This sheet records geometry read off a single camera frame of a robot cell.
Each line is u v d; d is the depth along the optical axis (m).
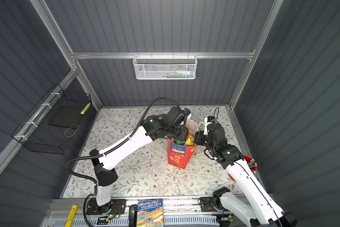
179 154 0.74
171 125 0.52
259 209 0.39
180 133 0.62
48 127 0.72
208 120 0.65
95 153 0.47
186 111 0.63
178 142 0.78
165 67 1.24
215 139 0.52
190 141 0.73
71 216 0.69
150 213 0.69
